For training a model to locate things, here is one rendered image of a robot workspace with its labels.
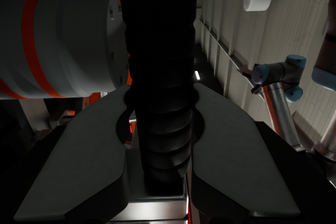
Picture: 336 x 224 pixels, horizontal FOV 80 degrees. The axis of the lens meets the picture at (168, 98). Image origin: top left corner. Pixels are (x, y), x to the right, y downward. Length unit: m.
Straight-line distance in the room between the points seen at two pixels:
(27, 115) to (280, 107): 0.79
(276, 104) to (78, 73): 0.75
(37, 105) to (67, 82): 0.14
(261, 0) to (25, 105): 6.70
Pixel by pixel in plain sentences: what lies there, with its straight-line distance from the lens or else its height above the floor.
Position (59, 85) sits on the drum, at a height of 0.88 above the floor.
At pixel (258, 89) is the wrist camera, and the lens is 1.16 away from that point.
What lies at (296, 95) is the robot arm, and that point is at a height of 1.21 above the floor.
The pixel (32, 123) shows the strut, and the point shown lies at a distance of 0.38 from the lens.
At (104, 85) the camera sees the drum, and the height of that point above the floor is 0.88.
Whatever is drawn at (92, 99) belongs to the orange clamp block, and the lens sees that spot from 0.59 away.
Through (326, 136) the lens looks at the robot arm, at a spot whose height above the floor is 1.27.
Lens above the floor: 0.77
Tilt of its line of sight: 30 degrees up
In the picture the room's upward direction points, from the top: 178 degrees clockwise
